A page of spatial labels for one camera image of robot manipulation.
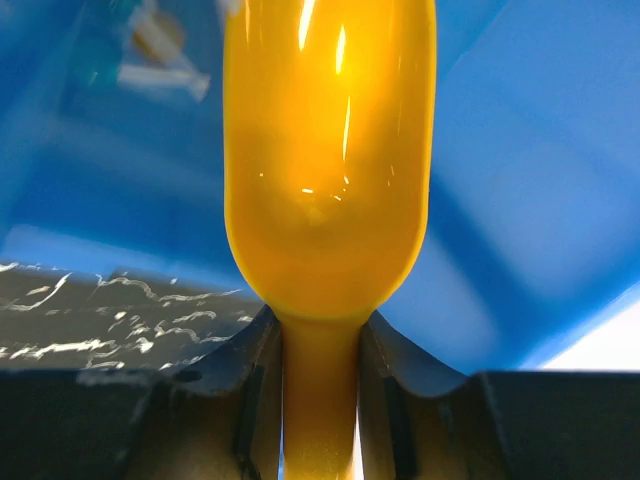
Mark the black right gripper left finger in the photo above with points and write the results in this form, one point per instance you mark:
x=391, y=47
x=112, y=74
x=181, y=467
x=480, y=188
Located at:
x=218, y=418

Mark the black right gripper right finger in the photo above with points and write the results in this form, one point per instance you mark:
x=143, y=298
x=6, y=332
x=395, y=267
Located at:
x=421, y=419

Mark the blue bin with lollipops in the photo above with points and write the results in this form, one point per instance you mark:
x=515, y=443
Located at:
x=531, y=257

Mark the yellow plastic scoop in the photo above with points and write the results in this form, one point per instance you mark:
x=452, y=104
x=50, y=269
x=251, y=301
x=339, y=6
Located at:
x=328, y=127

